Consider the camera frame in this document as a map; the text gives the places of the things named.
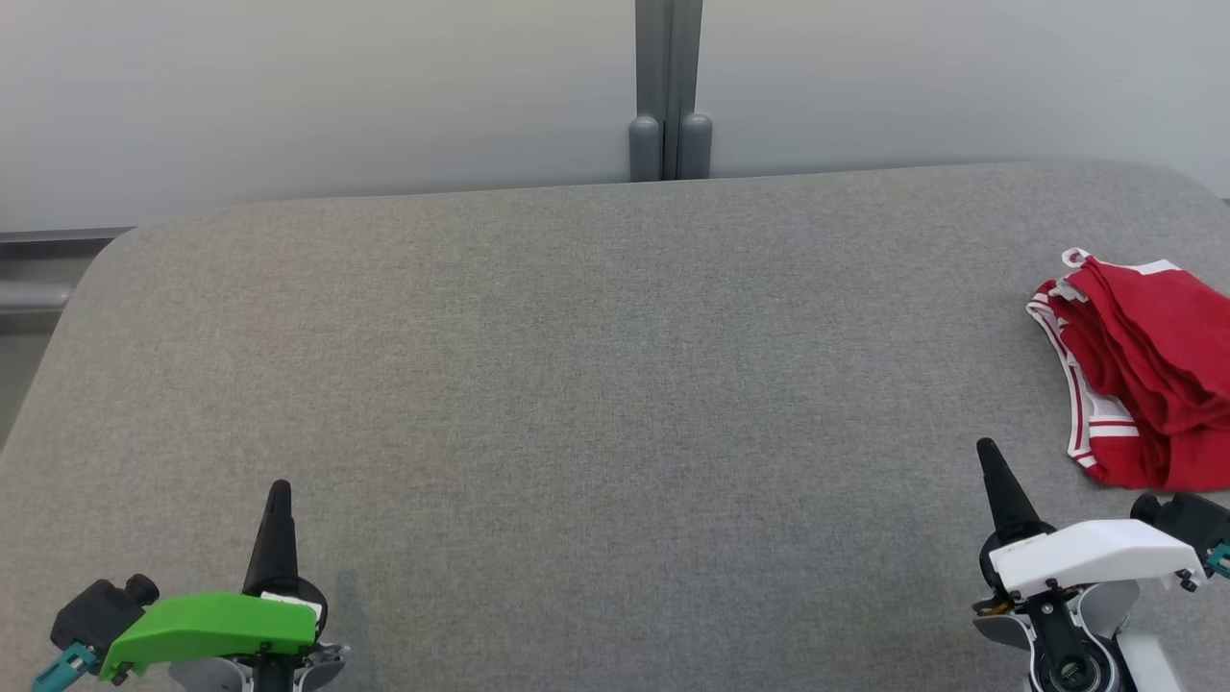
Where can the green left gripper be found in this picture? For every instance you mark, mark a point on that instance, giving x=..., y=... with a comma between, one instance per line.
x=211, y=625

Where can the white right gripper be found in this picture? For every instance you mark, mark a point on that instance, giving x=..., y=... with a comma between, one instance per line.
x=1095, y=553

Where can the red white basketball jersey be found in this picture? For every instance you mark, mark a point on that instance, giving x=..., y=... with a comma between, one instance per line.
x=1182, y=461

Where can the grey horizontal tube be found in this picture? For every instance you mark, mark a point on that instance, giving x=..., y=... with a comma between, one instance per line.
x=34, y=303

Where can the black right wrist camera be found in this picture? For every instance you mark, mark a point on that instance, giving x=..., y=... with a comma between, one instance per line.
x=1187, y=519

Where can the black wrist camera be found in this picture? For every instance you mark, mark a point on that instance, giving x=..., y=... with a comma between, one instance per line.
x=96, y=610
x=1187, y=519

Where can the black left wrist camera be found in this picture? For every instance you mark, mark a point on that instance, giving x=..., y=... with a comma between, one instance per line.
x=96, y=610

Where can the grey horizontal wall rail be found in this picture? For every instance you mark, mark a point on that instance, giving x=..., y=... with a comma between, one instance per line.
x=58, y=235

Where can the grey double partition post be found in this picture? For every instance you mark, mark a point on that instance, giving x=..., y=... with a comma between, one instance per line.
x=670, y=96

